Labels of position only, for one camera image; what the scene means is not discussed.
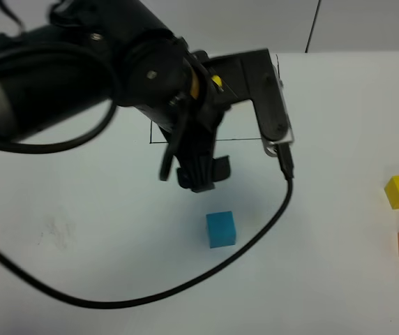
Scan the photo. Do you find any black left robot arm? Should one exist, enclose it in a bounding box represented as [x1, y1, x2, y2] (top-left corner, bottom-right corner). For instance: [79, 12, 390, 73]
[0, 1, 231, 193]

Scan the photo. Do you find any blue block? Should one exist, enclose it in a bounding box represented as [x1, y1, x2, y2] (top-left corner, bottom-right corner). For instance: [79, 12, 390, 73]
[206, 211, 236, 248]

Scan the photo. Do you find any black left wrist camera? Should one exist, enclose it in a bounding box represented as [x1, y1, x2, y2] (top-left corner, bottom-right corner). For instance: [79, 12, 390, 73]
[203, 49, 294, 158]

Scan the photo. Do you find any black camera cable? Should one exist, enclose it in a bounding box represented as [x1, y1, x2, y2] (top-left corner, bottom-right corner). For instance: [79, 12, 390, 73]
[0, 142, 295, 310]

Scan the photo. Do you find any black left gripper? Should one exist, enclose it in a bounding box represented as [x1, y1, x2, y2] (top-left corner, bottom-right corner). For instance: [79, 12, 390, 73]
[150, 52, 232, 193]

